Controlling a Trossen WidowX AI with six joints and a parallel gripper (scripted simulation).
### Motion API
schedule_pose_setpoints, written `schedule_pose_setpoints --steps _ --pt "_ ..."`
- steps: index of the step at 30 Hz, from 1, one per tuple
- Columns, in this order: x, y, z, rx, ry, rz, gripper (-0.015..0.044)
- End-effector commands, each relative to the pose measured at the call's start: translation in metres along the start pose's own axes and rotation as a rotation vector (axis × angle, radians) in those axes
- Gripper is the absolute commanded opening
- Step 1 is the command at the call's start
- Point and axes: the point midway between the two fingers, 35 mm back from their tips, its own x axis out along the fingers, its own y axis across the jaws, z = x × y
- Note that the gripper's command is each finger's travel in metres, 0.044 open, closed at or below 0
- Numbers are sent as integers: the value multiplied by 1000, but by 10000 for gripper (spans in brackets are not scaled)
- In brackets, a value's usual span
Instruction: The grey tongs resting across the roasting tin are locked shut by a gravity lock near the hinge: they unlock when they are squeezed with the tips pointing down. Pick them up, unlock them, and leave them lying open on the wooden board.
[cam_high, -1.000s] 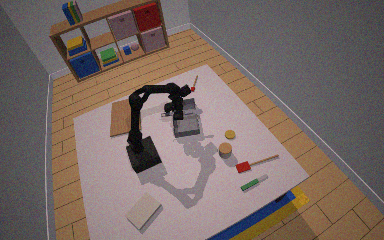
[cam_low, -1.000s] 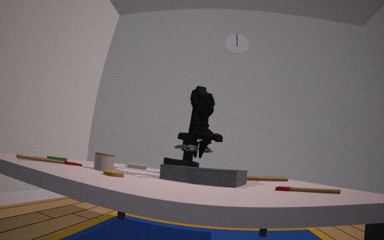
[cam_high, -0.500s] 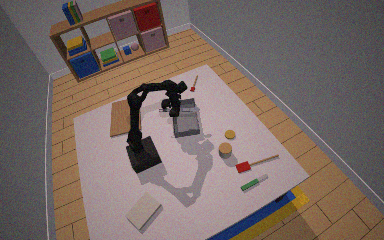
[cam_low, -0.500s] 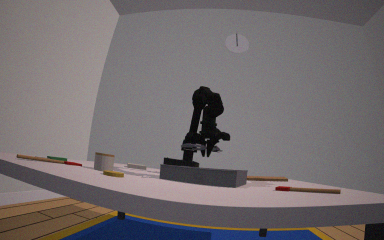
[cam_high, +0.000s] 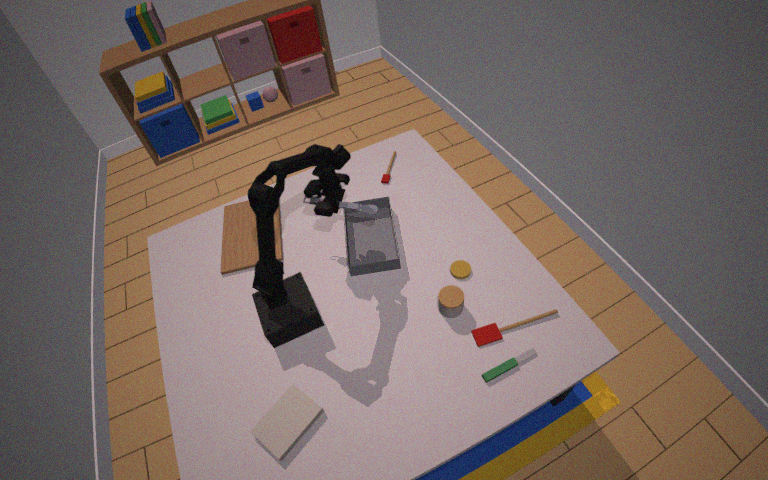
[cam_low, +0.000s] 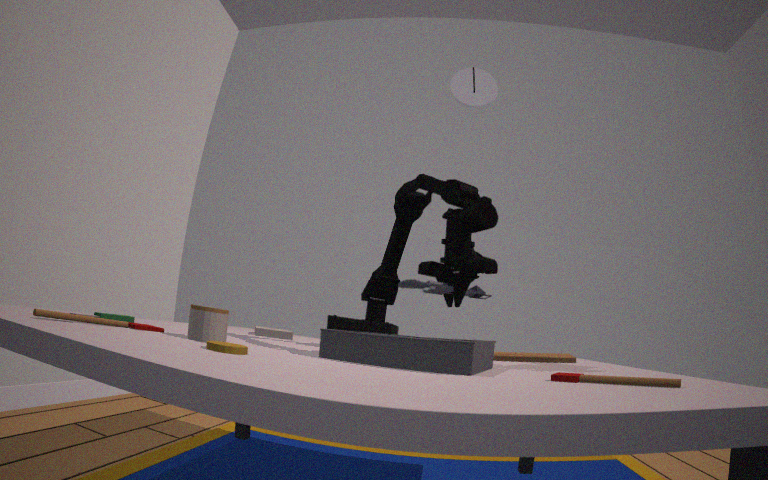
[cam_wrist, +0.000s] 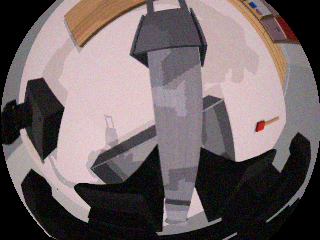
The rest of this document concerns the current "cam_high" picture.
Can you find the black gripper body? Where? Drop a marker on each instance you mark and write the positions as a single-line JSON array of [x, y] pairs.
[[330, 191]]

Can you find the wooden board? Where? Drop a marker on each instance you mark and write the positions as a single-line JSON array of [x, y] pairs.
[[239, 242]]

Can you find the yellow flat round disc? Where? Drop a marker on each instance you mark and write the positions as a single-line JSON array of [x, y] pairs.
[[460, 269]]

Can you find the grey cylindrical canister with wooden lid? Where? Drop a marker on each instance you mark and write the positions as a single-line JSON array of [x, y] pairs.
[[451, 301]]

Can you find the tan flat rectangular block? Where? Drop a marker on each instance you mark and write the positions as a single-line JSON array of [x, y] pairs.
[[287, 421]]

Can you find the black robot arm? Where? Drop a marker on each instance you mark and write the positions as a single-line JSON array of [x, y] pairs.
[[264, 201]]

